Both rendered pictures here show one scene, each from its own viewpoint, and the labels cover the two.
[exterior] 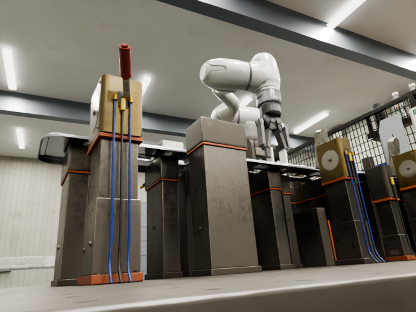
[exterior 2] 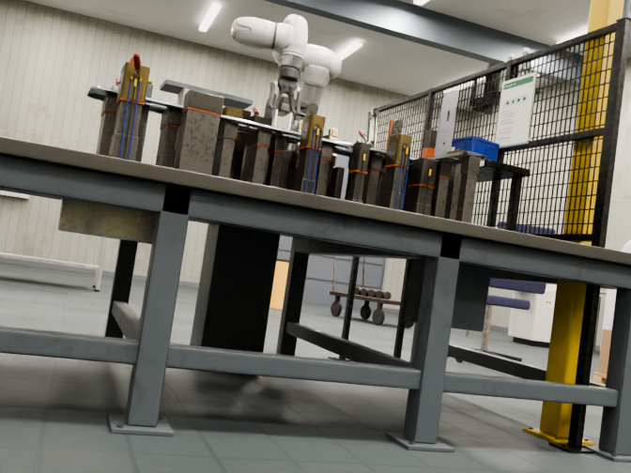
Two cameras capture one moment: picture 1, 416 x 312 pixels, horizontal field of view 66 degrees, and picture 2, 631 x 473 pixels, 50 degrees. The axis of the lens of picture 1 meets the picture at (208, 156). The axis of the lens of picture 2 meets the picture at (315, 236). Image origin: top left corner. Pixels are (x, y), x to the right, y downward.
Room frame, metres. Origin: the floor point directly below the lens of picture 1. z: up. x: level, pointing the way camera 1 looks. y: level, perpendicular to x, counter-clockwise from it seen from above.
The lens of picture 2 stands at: (-1.53, -0.77, 0.47)
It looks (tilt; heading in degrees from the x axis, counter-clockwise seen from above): 3 degrees up; 8
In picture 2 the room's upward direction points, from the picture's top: 8 degrees clockwise
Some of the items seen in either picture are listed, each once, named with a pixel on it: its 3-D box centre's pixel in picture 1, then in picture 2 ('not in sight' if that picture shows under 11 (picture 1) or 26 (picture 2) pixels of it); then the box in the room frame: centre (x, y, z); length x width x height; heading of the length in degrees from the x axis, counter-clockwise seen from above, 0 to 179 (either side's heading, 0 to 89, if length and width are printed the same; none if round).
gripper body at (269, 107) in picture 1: (270, 118); (287, 81); (1.02, -0.23, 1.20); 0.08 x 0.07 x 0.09; 121
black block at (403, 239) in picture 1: (392, 212); (358, 182); (1.00, -0.56, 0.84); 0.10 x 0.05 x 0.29; 31
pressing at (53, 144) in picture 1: (276, 173); (276, 132); (1.01, -0.22, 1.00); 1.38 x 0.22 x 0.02; 121
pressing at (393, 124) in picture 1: (396, 150); (445, 129); (1.39, -0.86, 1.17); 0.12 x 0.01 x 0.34; 31
